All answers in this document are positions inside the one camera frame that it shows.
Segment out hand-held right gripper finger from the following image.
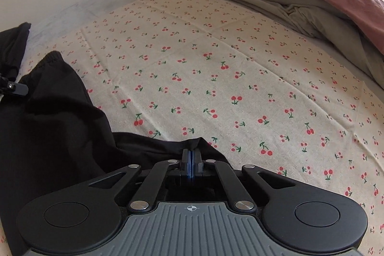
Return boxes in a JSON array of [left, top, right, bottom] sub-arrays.
[[190, 149, 297, 212], [88, 149, 190, 213]]

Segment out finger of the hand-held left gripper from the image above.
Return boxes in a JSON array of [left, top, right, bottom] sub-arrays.
[[0, 73, 29, 96]]

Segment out black pants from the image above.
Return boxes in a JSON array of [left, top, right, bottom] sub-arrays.
[[0, 23, 232, 256]]

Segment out cherry print bed sheet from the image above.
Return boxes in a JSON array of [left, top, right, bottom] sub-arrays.
[[0, 0, 384, 256]]

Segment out grey fitted mattress cover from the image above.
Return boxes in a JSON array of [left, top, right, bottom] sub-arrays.
[[25, 0, 150, 45]]

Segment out pink duvet with grey lining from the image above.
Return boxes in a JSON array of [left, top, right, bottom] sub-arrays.
[[152, 0, 384, 83]]

